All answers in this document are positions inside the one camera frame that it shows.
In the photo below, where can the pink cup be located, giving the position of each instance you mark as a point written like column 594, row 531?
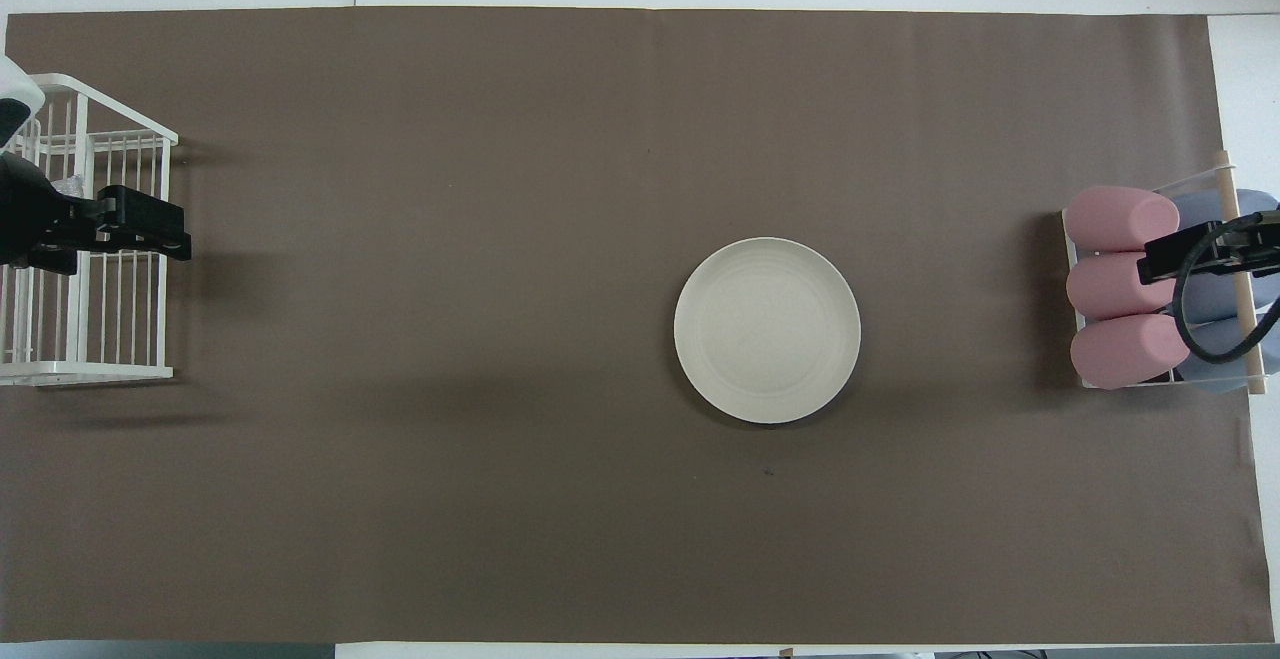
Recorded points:
column 1105, row 289
column 1115, row 219
column 1120, row 354

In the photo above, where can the cream round plate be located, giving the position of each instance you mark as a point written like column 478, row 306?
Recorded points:
column 767, row 331

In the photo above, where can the brown table mat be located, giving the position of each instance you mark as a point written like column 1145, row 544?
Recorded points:
column 450, row 239

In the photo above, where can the cup rack with wooden rod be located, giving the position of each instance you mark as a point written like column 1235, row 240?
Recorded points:
column 1248, row 339

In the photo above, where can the blue cup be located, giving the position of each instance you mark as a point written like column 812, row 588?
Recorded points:
column 1200, row 209
column 1220, row 379
column 1225, row 299

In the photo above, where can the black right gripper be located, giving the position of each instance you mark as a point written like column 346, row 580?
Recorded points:
column 1255, row 244

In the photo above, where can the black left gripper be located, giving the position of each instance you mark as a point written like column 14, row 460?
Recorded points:
column 25, row 209

